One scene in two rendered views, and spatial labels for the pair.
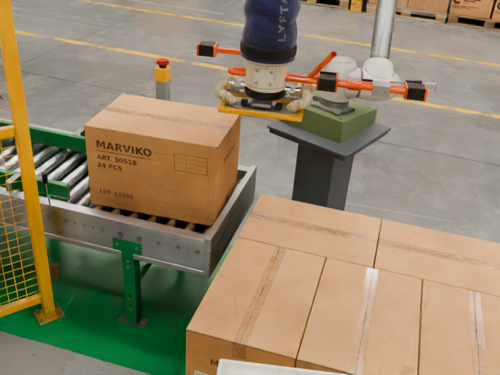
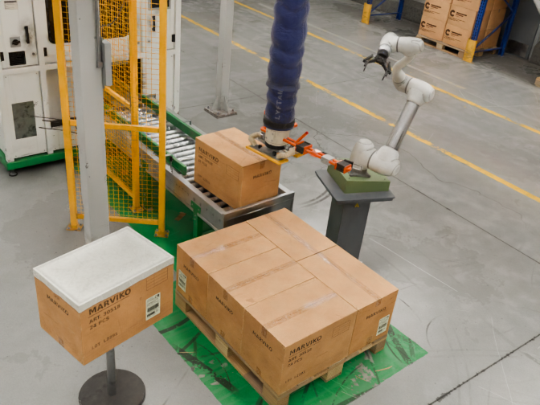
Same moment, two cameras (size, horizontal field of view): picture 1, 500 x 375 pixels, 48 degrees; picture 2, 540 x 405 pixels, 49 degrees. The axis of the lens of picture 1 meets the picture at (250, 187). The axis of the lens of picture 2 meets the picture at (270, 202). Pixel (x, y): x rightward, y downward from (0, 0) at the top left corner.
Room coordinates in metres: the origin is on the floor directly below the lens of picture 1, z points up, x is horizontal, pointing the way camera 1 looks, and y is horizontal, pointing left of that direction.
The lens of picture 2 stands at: (-1.05, -2.24, 2.98)
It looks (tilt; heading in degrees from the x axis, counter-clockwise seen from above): 30 degrees down; 34
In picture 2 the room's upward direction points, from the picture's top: 6 degrees clockwise
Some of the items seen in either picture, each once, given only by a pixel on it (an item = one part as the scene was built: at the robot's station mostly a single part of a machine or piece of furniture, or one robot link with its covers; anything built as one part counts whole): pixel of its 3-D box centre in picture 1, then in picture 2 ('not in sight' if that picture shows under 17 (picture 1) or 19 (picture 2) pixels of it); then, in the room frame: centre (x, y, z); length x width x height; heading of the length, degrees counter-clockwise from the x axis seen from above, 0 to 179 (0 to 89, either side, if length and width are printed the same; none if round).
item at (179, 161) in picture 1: (167, 157); (236, 168); (2.34, 0.40, 0.75); 0.60 x 0.40 x 0.40; 79
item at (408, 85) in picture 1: (414, 91); (342, 166); (2.16, -0.63, 1.22); 0.08 x 0.07 x 0.05; 84
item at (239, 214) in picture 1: (232, 222); (258, 216); (2.25, 0.07, 0.48); 0.70 x 0.03 x 0.15; 166
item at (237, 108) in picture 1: (261, 106); (267, 151); (2.14, -0.02, 1.12); 0.34 x 0.10 x 0.05; 84
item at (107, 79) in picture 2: not in sight; (102, 60); (1.55, 1.02, 1.62); 0.20 x 0.05 x 0.30; 76
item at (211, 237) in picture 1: (233, 203); (259, 205); (2.25, 0.07, 0.58); 0.70 x 0.03 x 0.06; 166
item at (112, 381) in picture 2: not in sight; (110, 359); (0.58, -0.14, 0.31); 0.40 x 0.40 x 0.62
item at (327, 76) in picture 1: (327, 81); (303, 147); (2.20, -0.28, 1.22); 0.10 x 0.08 x 0.06; 174
